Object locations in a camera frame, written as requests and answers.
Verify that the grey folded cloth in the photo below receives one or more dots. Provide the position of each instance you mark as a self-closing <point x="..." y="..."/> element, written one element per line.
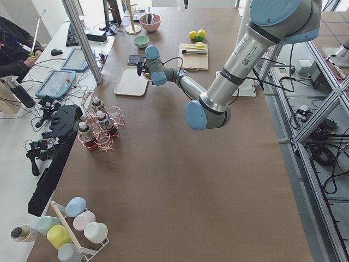
<point x="134" y="59"/>

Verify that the wooden stand round base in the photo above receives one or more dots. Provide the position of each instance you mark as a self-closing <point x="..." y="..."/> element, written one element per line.
<point x="131" y="29"/>

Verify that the green lime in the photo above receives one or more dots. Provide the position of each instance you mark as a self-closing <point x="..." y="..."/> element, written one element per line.
<point x="198" y="38"/>

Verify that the pink cup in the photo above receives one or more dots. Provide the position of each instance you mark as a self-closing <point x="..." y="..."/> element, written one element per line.
<point x="81" y="221"/>

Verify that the blue teach pendant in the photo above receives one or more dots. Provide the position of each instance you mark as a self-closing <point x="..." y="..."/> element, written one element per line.
<point x="75" y="61"/>
<point x="57" y="84"/>

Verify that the black keyboard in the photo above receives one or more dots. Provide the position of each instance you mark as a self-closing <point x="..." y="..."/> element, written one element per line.
<point x="72" y="39"/>

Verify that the pink stick held by person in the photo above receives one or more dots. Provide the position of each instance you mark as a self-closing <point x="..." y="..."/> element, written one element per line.
<point x="36" y="33"/>

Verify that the black thermos bottle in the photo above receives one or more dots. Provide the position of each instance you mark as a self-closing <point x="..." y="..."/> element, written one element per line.
<point x="19" y="92"/>

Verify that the blue cup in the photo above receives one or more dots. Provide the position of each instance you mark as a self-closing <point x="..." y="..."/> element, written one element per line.
<point x="76" y="206"/>

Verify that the white round plate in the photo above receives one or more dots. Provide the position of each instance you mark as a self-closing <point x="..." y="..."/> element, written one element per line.
<point x="147" y="76"/>

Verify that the white wire cup rack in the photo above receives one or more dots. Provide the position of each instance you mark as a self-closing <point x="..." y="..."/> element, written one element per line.
<point x="83" y="245"/>

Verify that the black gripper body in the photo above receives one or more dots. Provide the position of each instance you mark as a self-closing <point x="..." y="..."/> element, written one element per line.
<point x="145" y="71"/>

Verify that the cream rabbit tray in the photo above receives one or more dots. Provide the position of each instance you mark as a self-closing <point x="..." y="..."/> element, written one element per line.
<point x="130" y="83"/>

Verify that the steel ice scoop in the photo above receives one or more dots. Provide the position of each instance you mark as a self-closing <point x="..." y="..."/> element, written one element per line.
<point x="149" y="17"/>

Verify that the white cup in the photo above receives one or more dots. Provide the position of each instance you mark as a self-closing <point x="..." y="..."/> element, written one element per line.
<point x="96" y="232"/>

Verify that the grey-blue cup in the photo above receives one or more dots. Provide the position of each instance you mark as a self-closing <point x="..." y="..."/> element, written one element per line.
<point x="69" y="253"/>

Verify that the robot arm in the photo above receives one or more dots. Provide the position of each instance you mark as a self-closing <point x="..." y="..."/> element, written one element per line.
<point x="270" y="23"/>

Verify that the yellow plastic knife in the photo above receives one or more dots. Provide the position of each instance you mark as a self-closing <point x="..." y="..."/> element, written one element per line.
<point x="195" y="47"/>

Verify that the lemon slice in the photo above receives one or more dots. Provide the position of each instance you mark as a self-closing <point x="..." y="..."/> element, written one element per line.
<point x="200" y="45"/>

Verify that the wooden cutting board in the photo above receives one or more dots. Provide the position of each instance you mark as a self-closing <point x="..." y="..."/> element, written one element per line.
<point x="192" y="62"/>

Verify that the yellow lemon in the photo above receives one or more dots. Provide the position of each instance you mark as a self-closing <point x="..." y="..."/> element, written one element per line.
<point x="192" y="35"/>
<point x="201" y="32"/>

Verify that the aluminium frame post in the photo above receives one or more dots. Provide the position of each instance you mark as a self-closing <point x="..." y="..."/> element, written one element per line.
<point x="72" y="13"/>

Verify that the green bowl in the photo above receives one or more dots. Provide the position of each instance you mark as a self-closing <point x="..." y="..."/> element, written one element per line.
<point x="141" y="41"/>

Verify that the steel muddler black tip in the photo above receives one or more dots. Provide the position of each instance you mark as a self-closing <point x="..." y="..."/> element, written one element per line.
<point x="194" y="52"/>

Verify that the green cup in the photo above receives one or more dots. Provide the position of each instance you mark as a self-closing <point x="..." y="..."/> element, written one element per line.
<point x="45" y="223"/>

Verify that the black computer mouse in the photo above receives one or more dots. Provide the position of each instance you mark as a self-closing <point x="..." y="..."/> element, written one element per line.
<point x="56" y="52"/>

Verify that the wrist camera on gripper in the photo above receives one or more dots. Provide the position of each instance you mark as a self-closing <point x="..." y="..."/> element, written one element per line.
<point x="140" y="68"/>

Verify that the person in black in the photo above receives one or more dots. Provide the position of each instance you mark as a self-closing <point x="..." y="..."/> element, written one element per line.
<point x="19" y="51"/>

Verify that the copper wire bottle rack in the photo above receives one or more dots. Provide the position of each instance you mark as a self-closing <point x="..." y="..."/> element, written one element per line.
<point x="104" y="139"/>

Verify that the yellow cup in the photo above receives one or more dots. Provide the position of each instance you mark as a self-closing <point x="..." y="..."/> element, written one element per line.
<point x="57" y="235"/>

